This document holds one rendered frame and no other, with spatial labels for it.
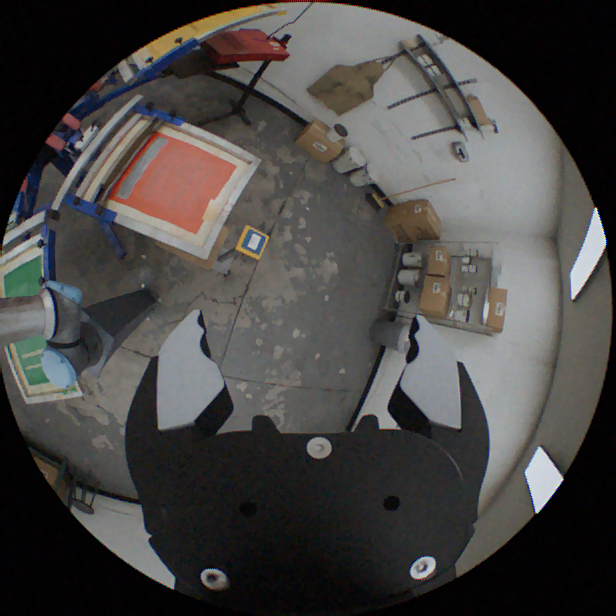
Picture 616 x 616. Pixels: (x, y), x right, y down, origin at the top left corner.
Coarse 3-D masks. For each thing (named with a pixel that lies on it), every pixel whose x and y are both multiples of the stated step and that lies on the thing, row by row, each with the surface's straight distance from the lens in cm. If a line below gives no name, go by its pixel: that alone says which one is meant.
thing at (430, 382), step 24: (408, 336) 13; (432, 336) 11; (408, 360) 11; (432, 360) 9; (456, 360) 10; (408, 384) 8; (432, 384) 8; (456, 384) 9; (408, 408) 7; (432, 408) 7; (456, 408) 8
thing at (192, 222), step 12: (108, 168) 117; (120, 180) 110; (144, 180) 105; (132, 192) 104; (204, 192) 100; (132, 204) 102; (144, 204) 100; (192, 204) 97; (204, 204) 97; (156, 216) 97; (168, 216) 96; (180, 216) 95; (192, 216) 95; (192, 228) 94
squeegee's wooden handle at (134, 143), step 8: (144, 128) 111; (152, 128) 116; (136, 136) 109; (144, 136) 113; (128, 144) 107; (136, 144) 110; (128, 152) 107; (120, 160) 104; (112, 168) 102; (120, 168) 107; (104, 176) 102; (112, 176) 104; (104, 184) 101
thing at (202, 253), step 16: (128, 128) 125; (176, 128) 120; (192, 128) 116; (112, 144) 121; (224, 144) 111; (96, 160) 119; (256, 160) 110; (80, 192) 114; (240, 192) 99; (224, 208) 94; (128, 224) 95; (144, 224) 93; (160, 240) 90; (176, 240) 89; (208, 240) 90
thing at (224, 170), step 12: (156, 132) 122; (144, 144) 118; (168, 144) 115; (180, 144) 114; (192, 144) 114; (156, 156) 111; (204, 156) 109; (216, 156) 110; (216, 168) 106; (228, 168) 107; (216, 180) 103; (228, 180) 104; (216, 192) 100
